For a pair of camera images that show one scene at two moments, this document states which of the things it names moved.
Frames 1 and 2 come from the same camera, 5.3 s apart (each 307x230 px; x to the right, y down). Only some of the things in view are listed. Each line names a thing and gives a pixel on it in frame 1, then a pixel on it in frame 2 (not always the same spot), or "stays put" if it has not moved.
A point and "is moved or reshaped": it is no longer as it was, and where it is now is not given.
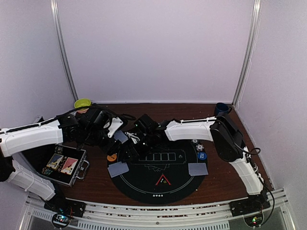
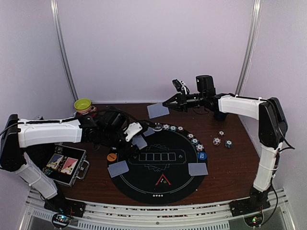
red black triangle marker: x=163 y=181 stays put
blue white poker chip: x=199 y=147 stays put
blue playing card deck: x=121 y=136 is moved or reshaped
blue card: x=196 y=169 stays put
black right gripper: x=137 y=151 -> x=180 y=101
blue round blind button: x=202 y=155 stays put
